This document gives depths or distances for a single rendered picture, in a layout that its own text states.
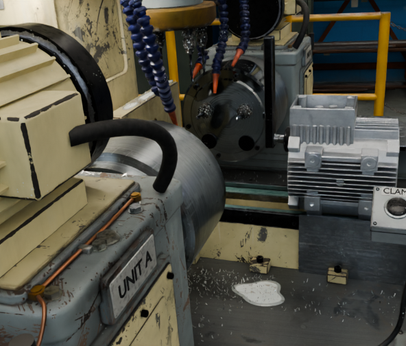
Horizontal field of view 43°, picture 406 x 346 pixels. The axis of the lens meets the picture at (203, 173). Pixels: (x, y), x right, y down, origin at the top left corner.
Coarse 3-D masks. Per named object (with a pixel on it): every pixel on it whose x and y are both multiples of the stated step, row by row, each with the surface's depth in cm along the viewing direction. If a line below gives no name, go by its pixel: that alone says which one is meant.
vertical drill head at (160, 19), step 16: (144, 0) 99; (160, 0) 98; (176, 0) 98; (192, 0) 99; (160, 16) 96; (176, 16) 96; (192, 16) 97; (208, 16) 100; (160, 32) 110; (192, 32) 100; (160, 48) 112; (192, 48) 102; (192, 80) 105
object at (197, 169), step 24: (120, 144) 80; (144, 144) 80; (192, 144) 87; (96, 168) 75; (120, 168) 75; (144, 168) 76; (192, 168) 82; (216, 168) 88; (192, 192) 79; (216, 192) 87; (192, 216) 77; (216, 216) 88; (192, 240) 78
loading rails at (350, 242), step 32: (256, 192) 119; (224, 224) 112; (256, 224) 109; (288, 224) 106; (320, 224) 103; (352, 224) 101; (224, 256) 115; (256, 256) 110; (288, 256) 109; (320, 256) 106; (352, 256) 104; (384, 256) 101
